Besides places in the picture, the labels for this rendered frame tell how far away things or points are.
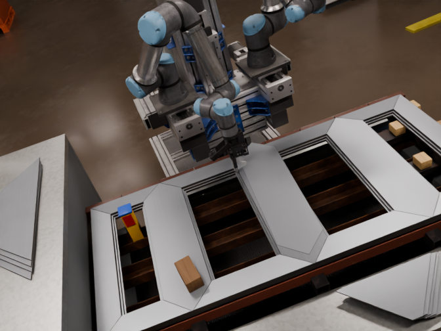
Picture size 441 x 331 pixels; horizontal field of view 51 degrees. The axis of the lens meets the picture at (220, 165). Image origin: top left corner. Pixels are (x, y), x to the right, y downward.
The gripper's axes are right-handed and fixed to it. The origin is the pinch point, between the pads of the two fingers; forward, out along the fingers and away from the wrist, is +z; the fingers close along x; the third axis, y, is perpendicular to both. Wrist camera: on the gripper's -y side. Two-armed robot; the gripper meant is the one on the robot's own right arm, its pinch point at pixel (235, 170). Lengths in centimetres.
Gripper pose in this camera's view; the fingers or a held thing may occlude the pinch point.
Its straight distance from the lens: 207.9
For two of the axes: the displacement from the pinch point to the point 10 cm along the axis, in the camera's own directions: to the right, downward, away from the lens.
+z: 2.4, 7.6, 6.0
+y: 9.4, -3.4, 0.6
